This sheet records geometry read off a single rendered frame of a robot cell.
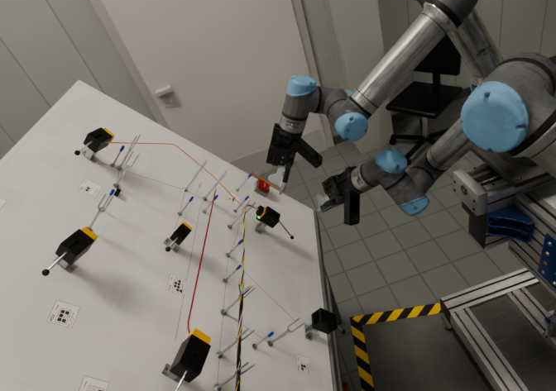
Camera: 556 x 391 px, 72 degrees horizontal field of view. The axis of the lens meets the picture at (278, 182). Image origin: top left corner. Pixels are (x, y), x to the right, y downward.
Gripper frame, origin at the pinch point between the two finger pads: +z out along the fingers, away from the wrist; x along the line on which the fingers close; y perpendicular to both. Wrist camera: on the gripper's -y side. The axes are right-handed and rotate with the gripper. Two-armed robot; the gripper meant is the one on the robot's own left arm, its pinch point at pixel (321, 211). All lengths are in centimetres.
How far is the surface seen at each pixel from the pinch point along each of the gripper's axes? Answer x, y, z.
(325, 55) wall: -139, 137, 77
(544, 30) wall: -312, 106, -14
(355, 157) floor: -167, 62, 114
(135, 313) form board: 64, -12, 2
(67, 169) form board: 69, 30, 12
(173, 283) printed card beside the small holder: 52, -8, 7
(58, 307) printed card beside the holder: 78, -6, 0
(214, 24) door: -55, 166, 89
